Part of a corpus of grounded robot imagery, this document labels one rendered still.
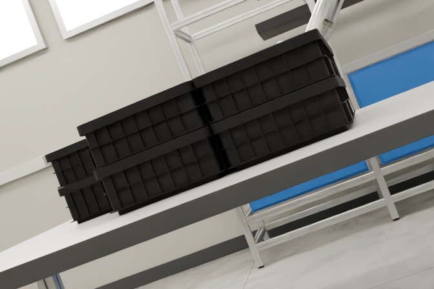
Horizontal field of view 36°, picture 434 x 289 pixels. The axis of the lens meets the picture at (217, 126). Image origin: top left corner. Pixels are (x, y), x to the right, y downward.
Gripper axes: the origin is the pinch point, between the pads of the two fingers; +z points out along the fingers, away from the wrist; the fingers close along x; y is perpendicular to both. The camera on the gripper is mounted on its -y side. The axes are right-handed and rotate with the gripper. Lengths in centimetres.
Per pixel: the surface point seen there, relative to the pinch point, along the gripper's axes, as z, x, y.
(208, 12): -37, -76, 176
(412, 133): 47, 41, -84
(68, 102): -32, -19, 322
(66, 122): -18, -13, 326
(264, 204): 80, -68, 182
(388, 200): 103, -123, 144
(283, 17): -17, -110, 155
